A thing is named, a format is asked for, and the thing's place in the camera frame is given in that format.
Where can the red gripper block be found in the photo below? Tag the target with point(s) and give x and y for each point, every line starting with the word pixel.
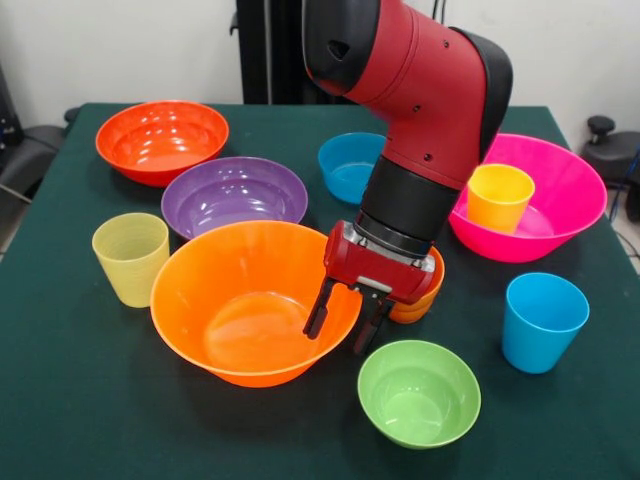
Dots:
pixel 380 270

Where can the large orange plastic bowl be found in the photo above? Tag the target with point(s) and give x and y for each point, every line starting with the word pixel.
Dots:
pixel 240 310

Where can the yellow plastic cup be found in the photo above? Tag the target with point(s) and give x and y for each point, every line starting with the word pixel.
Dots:
pixel 497 205

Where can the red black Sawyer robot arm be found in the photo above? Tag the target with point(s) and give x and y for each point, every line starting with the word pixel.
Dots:
pixel 425 100

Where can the small green plastic bowl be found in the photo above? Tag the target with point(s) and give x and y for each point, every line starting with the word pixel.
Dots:
pixel 417 400

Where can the small blue plastic bowl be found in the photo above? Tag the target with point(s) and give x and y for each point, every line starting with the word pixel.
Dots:
pixel 345 170

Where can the purple plastic bowl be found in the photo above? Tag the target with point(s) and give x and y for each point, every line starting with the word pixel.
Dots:
pixel 232 200

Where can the blue plastic cup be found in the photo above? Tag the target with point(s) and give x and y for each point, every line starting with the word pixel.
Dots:
pixel 542 335

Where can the pale yellow-green plastic cup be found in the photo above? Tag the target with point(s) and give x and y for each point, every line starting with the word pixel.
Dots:
pixel 131 270

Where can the large pink plastic bowl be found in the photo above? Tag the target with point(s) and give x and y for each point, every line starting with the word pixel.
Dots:
pixel 565 200

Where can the red plastic bowl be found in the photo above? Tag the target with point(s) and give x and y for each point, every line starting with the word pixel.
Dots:
pixel 160 140

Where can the dark green table cloth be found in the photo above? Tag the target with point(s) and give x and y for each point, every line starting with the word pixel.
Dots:
pixel 75 375

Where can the black office chair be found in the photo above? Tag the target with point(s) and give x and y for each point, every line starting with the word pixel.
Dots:
pixel 615 150
pixel 30 150

